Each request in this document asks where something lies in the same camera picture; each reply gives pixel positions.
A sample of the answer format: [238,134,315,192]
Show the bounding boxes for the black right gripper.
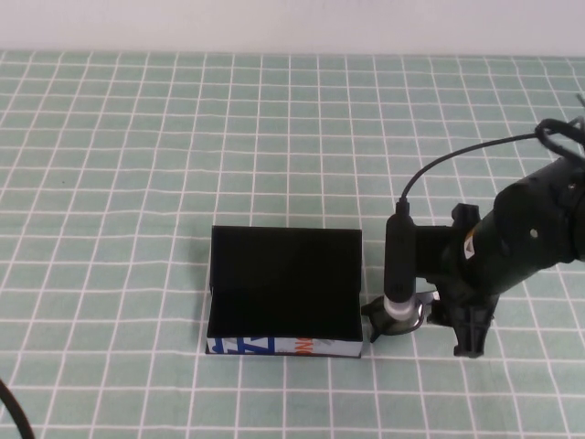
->
[413,202,499,360]

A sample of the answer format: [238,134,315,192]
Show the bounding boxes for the black sunglasses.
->
[360,292,441,344]

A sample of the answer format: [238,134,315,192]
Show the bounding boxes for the black glasses case printed side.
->
[204,224,367,360]

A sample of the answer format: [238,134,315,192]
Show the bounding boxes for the green white checked tablecloth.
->
[0,48,585,439]

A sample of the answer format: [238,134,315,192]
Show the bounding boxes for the right wrist camera black silver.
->
[384,200,418,321]

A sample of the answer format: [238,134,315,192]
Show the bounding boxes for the black left camera cable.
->
[0,378,37,439]

